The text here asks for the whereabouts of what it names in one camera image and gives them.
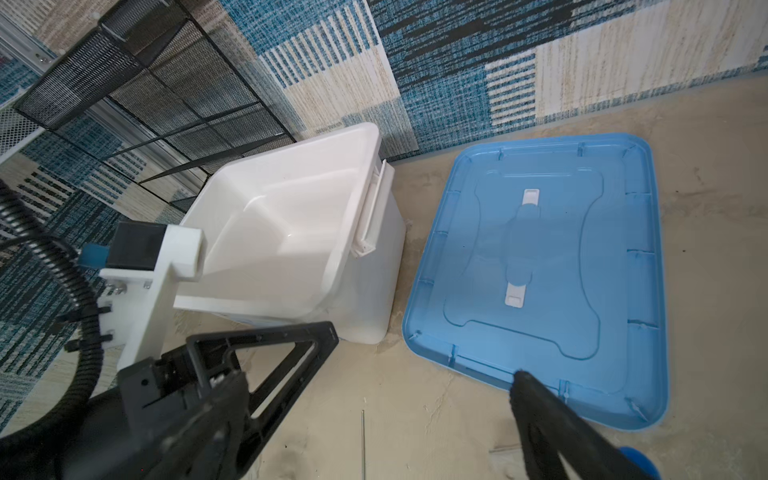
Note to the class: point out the blue-capped test tube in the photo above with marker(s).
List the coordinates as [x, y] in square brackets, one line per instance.
[641, 461]

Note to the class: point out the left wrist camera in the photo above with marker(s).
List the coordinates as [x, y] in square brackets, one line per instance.
[142, 268]

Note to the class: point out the long metal spatula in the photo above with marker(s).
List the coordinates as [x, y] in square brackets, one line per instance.
[363, 445]

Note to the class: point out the white wire basket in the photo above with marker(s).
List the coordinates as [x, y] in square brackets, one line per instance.
[16, 131]

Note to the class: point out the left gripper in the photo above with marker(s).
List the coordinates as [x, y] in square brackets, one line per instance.
[206, 376]

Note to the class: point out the black mesh shelf rack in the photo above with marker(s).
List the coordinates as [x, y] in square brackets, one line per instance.
[155, 61]

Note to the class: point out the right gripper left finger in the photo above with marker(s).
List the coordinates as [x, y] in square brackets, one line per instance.
[205, 444]

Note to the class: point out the white plastic bin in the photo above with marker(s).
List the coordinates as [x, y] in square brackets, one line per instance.
[305, 233]

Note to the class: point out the blue plastic lid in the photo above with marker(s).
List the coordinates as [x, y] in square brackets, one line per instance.
[545, 255]

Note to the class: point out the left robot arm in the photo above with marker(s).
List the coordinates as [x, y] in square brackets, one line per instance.
[102, 443]

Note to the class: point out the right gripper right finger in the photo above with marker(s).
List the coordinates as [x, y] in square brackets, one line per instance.
[551, 434]

